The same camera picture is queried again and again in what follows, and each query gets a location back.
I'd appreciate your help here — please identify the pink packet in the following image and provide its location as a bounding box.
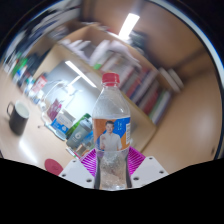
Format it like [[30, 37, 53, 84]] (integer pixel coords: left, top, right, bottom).
[[46, 98, 63, 122]]

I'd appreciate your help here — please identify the green plastic bottle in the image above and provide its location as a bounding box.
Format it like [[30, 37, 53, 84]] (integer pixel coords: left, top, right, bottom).
[[13, 56, 29, 78]]

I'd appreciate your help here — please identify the clear plastic bottle red cap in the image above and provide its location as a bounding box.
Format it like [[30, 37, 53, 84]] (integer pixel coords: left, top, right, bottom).
[[91, 72, 132, 192]]

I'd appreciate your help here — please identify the white desk lamp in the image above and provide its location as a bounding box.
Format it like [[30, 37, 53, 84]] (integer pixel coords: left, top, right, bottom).
[[39, 79, 78, 116]]

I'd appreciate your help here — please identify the blue and white box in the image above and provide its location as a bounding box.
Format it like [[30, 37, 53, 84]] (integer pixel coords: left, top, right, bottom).
[[50, 111, 76, 136]]

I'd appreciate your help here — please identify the white under-shelf light strip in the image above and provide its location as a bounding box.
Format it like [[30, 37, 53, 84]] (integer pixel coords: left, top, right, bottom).
[[64, 60, 98, 88]]

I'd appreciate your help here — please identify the bright ceiling light tube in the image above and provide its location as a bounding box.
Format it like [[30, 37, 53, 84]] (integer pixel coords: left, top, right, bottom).
[[118, 13, 141, 41]]

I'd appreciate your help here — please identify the green bottle behind shaker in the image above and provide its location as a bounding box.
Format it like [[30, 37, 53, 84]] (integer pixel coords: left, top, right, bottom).
[[68, 113, 92, 134]]

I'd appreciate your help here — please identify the wooden shelf unit with books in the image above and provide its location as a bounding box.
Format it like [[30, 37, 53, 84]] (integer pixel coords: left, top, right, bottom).
[[56, 23, 184, 144]]

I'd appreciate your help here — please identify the grey shaker bottle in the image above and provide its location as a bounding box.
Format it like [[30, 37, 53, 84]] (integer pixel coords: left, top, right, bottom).
[[65, 119, 93, 149]]

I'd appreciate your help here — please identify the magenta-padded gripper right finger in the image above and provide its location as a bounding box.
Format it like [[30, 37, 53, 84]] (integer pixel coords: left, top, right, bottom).
[[126, 146, 169, 188]]

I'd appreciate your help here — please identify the black mug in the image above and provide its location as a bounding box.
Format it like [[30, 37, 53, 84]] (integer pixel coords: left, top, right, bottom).
[[6, 100, 30, 136]]

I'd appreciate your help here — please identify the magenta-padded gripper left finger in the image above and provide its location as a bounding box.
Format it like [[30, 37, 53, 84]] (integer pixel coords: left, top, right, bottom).
[[58, 148, 98, 189]]

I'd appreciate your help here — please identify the red-lidded white jar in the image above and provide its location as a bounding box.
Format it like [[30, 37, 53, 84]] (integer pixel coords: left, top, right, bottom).
[[31, 74, 48, 96]]

